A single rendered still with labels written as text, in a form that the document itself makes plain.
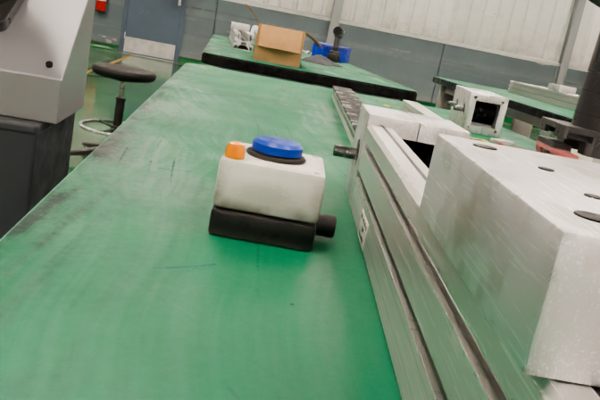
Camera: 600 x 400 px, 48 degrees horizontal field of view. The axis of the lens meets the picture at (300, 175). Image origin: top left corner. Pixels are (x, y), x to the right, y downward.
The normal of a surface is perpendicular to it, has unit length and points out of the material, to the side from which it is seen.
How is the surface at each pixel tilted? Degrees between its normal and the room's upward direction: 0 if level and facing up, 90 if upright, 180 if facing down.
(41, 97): 90
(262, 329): 0
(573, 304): 90
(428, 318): 90
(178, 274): 0
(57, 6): 45
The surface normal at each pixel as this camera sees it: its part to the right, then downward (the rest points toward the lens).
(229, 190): 0.00, 0.22
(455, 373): -0.98, -0.18
